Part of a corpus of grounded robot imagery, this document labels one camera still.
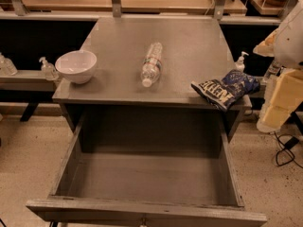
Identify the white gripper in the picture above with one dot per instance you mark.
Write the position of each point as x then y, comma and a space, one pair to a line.
290, 44

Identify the clear plastic water bottle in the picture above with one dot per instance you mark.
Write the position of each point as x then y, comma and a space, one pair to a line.
151, 69

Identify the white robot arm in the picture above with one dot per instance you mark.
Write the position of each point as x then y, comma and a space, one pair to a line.
289, 41

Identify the small clear bottle right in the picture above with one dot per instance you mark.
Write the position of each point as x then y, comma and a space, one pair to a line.
273, 69

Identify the sanitizer pump bottle right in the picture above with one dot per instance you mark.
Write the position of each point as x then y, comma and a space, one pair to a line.
240, 62

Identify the grey cabinet with top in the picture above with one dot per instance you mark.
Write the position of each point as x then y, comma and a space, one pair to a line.
141, 89

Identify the open grey top drawer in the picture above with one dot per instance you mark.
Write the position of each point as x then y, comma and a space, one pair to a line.
147, 169

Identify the clear sanitizer pump bottle left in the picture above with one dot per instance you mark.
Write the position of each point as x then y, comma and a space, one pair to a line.
48, 69

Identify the clear bottle far left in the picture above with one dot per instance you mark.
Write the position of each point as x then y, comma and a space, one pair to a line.
7, 65

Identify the blue chip bag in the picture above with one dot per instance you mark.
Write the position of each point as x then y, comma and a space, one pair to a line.
227, 91

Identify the white ceramic bowl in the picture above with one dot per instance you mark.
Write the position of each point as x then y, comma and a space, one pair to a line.
77, 66

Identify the grey left shelf bench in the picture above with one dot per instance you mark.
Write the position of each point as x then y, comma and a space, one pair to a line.
27, 86

